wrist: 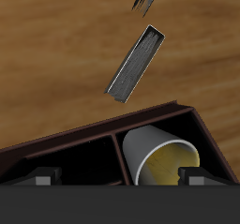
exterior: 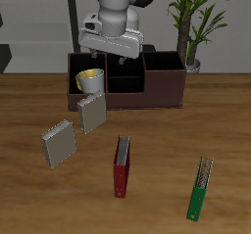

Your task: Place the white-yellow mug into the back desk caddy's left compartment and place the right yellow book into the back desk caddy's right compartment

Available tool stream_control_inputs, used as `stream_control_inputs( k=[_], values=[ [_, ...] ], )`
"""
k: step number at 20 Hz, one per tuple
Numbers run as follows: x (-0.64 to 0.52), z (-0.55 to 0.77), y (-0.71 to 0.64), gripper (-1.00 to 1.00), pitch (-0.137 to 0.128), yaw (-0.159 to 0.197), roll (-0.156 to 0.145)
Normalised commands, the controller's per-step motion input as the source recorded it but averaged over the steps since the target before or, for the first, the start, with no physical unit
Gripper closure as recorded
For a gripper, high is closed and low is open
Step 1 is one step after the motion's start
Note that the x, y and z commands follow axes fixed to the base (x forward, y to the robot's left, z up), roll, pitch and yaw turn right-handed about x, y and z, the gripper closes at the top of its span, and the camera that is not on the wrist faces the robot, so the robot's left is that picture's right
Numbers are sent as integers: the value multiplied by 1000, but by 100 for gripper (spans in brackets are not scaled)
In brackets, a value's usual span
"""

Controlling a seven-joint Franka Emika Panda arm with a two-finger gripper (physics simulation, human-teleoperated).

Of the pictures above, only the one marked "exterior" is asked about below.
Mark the white-yellow mug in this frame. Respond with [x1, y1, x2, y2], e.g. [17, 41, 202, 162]
[75, 68, 106, 95]

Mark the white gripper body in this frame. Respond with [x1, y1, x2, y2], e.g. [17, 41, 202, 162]
[77, 26, 145, 60]

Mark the red book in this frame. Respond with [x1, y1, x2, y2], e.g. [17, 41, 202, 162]
[113, 134, 131, 199]

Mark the grey-yellow book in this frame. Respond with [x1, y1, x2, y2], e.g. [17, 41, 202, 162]
[76, 90, 108, 135]
[40, 118, 78, 169]

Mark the green pot plant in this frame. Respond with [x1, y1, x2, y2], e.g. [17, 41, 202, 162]
[167, 0, 232, 74]

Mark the dark brown desk caddy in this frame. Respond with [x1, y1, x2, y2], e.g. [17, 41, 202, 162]
[67, 50, 187, 112]

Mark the grey wall shelf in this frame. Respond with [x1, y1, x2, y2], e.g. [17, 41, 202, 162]
[0, 0, 81, 74]

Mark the green book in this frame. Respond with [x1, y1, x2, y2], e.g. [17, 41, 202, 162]
[185, 153, 215, 223]

